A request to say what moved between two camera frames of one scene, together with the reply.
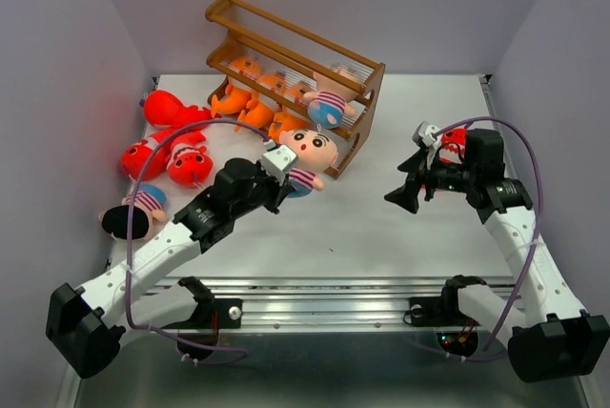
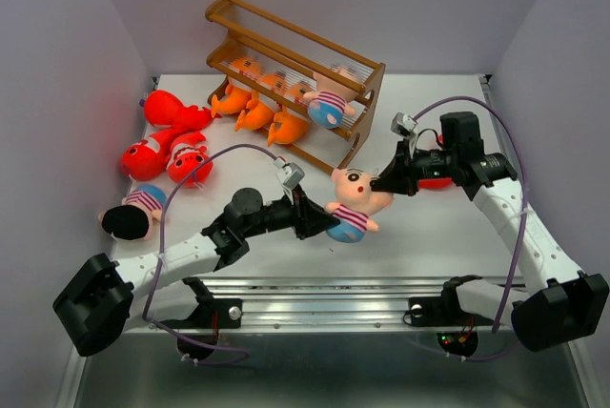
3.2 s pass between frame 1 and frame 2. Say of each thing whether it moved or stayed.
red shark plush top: stayed
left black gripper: moved
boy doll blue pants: moved
